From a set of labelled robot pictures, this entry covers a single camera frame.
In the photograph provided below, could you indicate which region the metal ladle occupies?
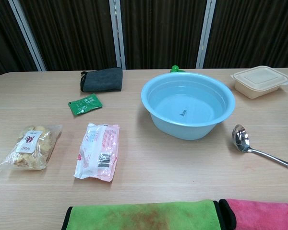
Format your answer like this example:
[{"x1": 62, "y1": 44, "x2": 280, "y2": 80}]
[{"x1": 231, "y1": 124, "x2": 288, "y2": 173}]

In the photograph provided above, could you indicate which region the light blue plastic basin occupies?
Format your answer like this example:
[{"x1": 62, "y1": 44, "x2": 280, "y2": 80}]
[{"x1": 141, "y1": 72, "x2": 236, "y2": 141}]

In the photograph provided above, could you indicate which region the dark gray folded cloth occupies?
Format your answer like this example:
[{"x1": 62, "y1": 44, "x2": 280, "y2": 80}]
[{"x1": 80, "y1": 67, "x2": 123, "y2": 93}]

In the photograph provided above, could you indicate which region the small green plastic object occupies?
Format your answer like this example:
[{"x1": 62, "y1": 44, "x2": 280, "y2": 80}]
[{"x1": 169, "y1": 65, "x2": 187, "y2": 73}]

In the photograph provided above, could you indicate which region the pink white food package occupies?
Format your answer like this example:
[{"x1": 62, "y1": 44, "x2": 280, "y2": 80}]
[{"x1": 73, "y1": 122, "x2": 120, "y2": 183}]

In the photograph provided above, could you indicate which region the green sachet packet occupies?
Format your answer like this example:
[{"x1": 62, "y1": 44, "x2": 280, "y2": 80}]
[{"x1": 67, "y1": 93, "x2": 103, "y2": 118}]

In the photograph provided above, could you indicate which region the green towel with black trim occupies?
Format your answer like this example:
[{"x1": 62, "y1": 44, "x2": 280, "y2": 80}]
[{"x1": 61, "y1": 199, "x2": 223, "y2": 230}]

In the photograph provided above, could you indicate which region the clear bag of snacks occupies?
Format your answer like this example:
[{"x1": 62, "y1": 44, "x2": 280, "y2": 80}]
[{"x1": 0, "y1": 124, "x2": 63, "y2": 171}]

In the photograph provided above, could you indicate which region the beige lidded takeaway box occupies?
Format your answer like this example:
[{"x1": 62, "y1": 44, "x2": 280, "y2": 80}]
[{"x1": 230, "y1": 65, "x2": 288, "y2": 100}]

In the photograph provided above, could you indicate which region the pink towel with black trim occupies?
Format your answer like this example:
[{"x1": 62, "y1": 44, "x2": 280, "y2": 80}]
[{"x1": 218, "y1": 198, "x2": 288, "y2": 230}]

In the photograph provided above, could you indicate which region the gray partition post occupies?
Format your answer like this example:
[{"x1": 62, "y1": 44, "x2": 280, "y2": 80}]
[
  {"x1": 8, "y1": 0, "x2": 47, "y2": 72},
  {"x1": 195, "y1": 0, "x2": 217, "y2": 69},
  {"x1": 109, "y1": 0, "x2": 126, "y2": 70}
]

